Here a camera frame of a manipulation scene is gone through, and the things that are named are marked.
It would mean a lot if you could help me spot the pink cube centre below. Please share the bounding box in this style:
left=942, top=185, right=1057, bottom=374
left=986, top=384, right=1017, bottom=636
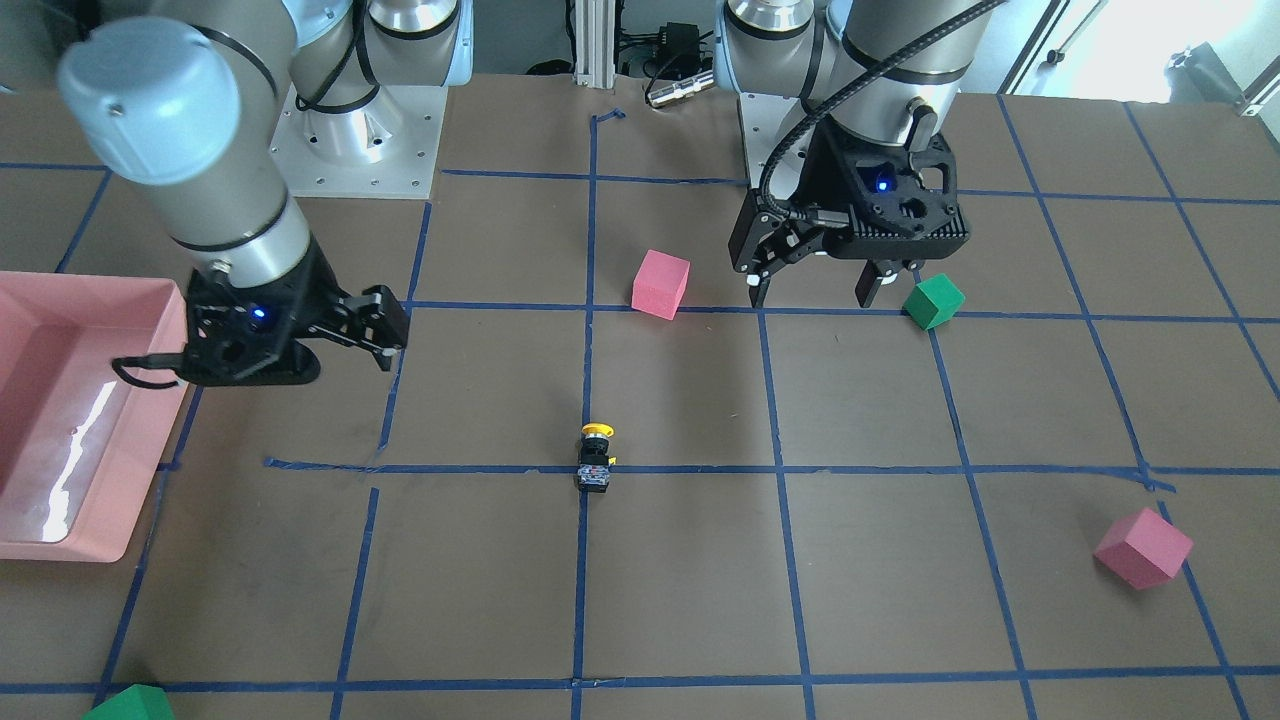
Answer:
left=630, top=249, right=691, bottom=322

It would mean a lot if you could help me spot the green cube near bin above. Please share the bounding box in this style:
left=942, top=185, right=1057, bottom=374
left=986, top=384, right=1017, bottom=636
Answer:
left=82, top=684, right=177, bottom=720

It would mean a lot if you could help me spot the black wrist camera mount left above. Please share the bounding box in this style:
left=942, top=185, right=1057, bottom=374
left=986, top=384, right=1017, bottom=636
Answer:
left=791, top=119, right=972, bottom=261

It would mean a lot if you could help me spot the aluminium frame post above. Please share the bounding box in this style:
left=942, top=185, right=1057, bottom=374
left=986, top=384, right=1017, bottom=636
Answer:
left=564, top=1, right=621, bottom=90

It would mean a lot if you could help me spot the pink cube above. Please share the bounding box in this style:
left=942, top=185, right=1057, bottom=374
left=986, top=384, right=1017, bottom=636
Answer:
left=1093, top=509, right=1194, bottom=591
left=630, top=249, right=691, bottom=322

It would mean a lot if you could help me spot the green cube far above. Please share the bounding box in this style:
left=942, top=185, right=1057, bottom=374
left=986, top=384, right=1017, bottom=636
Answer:
left=901, top=274, right=966, bottom=332

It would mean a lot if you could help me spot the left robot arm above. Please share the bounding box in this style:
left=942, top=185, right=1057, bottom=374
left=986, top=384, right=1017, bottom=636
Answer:
left=713, top=1, right=995, bottom=307

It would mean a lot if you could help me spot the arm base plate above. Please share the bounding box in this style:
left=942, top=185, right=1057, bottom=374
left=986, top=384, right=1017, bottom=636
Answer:
left=270, top=86, right=449, bottom=200
left=739, top=94, right=805, bottom=193

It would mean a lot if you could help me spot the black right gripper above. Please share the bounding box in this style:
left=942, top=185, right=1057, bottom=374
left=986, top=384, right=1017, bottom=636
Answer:
left=291, top=240, right=410, bottom=372

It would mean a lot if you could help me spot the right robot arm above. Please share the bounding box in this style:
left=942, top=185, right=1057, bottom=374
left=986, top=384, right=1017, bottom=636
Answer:
left=58, top=1, right=474, bottom=386

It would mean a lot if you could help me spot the pink plastic bin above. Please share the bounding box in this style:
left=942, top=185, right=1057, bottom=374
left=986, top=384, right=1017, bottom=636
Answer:
left=1, top=272, right=186, bottom=562

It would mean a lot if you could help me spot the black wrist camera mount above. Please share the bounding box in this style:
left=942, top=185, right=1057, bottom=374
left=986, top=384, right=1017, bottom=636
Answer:
left=177, top=258, right=321, bottom=387
left=791, top=119, right=972, bottom=261

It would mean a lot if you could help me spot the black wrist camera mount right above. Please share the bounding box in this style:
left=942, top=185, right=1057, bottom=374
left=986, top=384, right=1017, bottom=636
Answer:
left=177, top=258, right=321, bottom=387

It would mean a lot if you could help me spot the yellow push button switch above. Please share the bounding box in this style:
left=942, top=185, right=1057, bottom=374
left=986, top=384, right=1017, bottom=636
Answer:
left=575, top=421, right=616, bottom=493

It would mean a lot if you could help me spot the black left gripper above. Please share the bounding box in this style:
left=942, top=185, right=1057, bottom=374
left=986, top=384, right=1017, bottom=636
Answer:
left=728, top=190, right=902, bottom=309

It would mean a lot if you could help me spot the pink cube far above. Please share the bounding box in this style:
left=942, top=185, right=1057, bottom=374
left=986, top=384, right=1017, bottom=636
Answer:
left=1093, top=509, right=1194, bottom=591

